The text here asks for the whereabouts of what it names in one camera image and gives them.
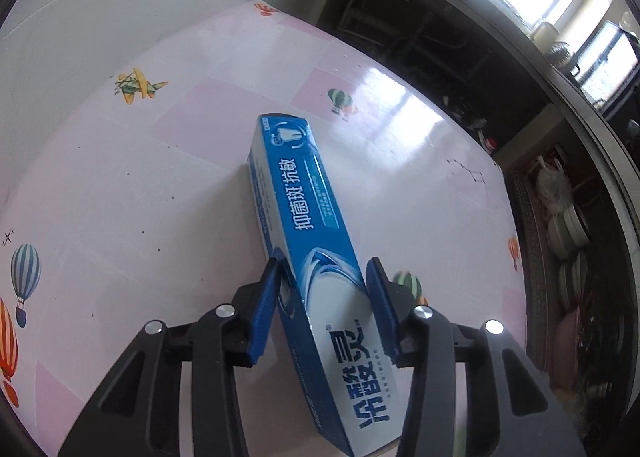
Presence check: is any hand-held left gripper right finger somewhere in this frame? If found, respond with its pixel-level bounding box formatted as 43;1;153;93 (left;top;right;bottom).
365;257;587;457

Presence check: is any blue toothpaste box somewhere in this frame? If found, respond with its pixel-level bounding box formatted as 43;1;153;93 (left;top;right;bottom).
247;112;401;457

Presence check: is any white folding table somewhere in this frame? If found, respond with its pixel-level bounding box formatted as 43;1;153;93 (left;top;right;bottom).
0;0;526;457

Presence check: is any concrete kitchen counter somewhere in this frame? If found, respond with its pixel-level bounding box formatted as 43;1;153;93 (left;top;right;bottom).
320;0;640;388

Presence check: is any perforated metal shelf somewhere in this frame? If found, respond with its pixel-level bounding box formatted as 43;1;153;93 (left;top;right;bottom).
510;157;556;373

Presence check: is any stack of white bowls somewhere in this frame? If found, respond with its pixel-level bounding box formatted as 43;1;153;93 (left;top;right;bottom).
545;204;591;258

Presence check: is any white plastic bag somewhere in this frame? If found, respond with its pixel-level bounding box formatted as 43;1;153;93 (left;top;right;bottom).
535;157;571;210

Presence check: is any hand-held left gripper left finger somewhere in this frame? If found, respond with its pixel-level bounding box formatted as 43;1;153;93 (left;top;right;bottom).
57;258;281;457

